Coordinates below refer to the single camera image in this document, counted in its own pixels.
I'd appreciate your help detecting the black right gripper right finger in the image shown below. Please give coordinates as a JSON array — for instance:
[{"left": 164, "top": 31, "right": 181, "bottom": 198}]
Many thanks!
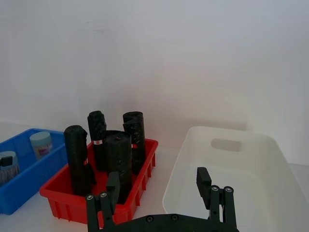
[{"left": 196, "top": 167, "right": 239, "bottom": 230}]

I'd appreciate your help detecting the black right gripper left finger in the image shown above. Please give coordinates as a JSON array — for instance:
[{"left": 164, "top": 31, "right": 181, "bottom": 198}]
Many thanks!
[{"left": 85, "top": 171, "right": 121, "bottom": 232}]

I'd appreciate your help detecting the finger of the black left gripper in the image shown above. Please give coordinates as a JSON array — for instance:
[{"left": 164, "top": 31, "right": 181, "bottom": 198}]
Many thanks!
[{"left": 0, "top": 156, "right": 13, "bottom": 168}]

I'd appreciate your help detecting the pale blue lidded canister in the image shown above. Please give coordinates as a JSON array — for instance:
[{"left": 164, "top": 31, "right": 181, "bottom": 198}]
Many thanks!
[
  {"left": 0, "top": 151, "right": 20, "bottom": 187},
  {"left": 29, "top": 131, "right": 53, "bottom": 160}
]

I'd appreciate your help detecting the blue plastic bin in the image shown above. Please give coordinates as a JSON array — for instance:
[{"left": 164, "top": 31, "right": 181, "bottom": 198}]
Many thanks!
[{"left": 0, "top": 128, "right": 68, "bottom": 216}]

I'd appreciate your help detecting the wide black trash bag roll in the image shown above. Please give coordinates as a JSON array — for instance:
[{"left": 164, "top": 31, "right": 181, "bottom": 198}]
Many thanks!
[{"left": 104, "top": 130, "right": 133, "bottom": 203}]

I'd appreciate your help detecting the white plastic bin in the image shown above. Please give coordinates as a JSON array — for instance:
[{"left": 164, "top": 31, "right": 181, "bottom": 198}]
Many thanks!
[{"left": 162, "top": 125, "right": 309, "bottom": 232}]

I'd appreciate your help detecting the red plastic bin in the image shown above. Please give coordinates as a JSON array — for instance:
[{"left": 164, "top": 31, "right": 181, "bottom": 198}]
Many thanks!
[{"left": 39, "top": 138, "right": 159, "bottom": 225}]

